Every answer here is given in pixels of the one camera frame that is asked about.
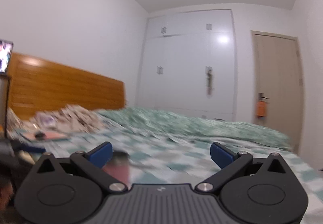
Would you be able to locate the green checkered bed blanket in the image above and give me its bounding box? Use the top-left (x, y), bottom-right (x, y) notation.
top-left (15, 127), bottom-right (323, 222)

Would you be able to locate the teal fuzzy blanket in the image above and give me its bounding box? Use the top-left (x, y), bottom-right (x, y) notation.
top-left (96, 107), bottom-right (292, 151)

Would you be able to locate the white wardrobe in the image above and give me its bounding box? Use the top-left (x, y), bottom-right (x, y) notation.
top-left (136, 9), bottom-right (236, 121)

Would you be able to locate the pink book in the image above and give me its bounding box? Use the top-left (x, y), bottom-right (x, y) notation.
top-left (21, 131), bottom-right (69, 142)

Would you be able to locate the floral patterned pillow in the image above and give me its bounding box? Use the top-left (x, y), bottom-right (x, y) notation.
top-left (7, 104), bottom-right (105, 133)

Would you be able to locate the wooden headboard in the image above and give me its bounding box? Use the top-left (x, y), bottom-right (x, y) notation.
top-left (8, 53), bottom-right (125, 119)

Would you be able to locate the pink steel cup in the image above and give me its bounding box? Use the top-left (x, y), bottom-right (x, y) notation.
top-left (102, 151), bottom-right (130, 186)

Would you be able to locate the beige door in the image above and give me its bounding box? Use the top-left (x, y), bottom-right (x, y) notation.
top-left (251, 31), bottom-right (304, 152)

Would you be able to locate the orange tag on handle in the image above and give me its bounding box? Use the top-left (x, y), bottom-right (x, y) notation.
top-left (256, 101), bottom-right (267, 118)

